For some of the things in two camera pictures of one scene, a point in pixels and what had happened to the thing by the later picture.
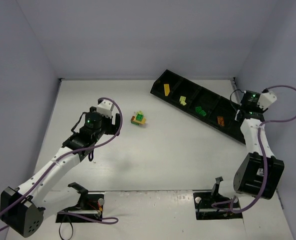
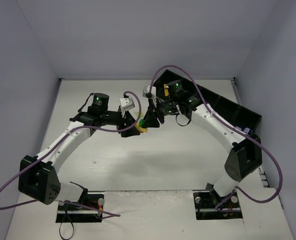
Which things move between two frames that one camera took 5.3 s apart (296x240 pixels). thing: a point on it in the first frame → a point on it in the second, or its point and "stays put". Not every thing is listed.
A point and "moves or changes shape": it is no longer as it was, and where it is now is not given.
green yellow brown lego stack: [138, 119] moves or changes shape
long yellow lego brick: [167, 89] stays put
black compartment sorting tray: [211, 108] stays put
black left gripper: [115, 122] → [124, 121]
